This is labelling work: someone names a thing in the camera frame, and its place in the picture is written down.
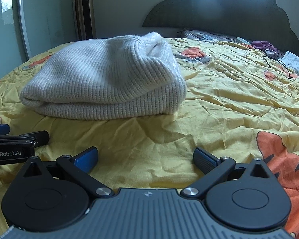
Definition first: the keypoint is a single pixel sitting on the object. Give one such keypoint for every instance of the dark green padded headboard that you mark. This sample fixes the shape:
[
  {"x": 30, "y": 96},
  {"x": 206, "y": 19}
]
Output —
[{"x": 260, "y": 20}]

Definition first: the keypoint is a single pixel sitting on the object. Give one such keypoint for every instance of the yellow quilt with orange patches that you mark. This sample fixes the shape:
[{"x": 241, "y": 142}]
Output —
[{"x": 239, "y": 104}]

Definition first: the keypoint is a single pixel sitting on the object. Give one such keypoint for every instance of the cream knitted sweater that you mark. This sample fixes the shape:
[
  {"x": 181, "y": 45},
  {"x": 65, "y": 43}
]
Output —
[{"x": 104, "y": 79}]

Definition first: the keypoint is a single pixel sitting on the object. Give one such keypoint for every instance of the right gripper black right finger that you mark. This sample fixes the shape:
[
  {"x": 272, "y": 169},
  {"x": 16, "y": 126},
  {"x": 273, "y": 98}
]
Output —
[{"x": 215, "y": 170}]

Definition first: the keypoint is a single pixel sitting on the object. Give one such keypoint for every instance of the grey patterned pillow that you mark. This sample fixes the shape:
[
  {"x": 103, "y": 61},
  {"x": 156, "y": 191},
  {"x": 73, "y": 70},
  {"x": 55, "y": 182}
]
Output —
[{"x": 204, "y": 35}]

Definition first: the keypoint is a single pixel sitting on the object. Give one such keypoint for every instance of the purple garment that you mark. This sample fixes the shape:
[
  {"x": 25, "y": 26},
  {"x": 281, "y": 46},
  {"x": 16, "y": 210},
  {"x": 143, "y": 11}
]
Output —
[{"x": 264, "y": 45}]

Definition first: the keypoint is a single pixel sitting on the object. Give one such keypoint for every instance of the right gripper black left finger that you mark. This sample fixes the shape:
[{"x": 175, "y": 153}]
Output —
[{"x": 76, "y": 169}]

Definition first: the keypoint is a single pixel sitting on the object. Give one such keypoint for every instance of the gold tower air conditioner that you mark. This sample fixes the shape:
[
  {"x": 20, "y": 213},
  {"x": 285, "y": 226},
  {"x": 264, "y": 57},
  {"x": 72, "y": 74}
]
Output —
[{"x": 85, "y": 20}]

